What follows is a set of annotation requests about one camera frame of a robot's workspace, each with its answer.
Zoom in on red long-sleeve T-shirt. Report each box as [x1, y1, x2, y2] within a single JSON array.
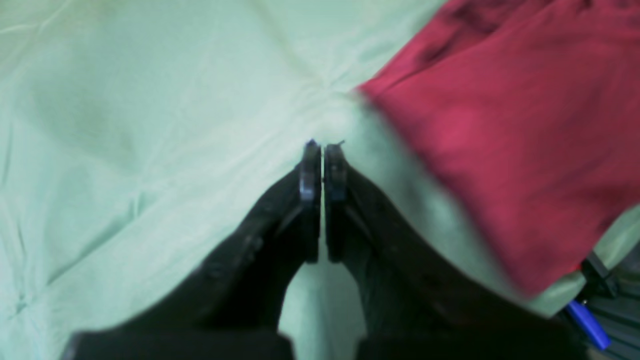
[[358, 0, 640, 297]]

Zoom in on green table cloth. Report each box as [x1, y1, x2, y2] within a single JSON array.
[[0, 0, 640, 360]]

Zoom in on blue handled clamp top centre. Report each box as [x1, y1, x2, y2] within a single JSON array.
[[561, 251, 620, 351]]

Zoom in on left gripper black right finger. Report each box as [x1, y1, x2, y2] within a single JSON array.
[[324, 145, 588, 360]]

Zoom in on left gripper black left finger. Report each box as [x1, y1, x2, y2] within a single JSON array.
[[61, 140, 322, 360]]

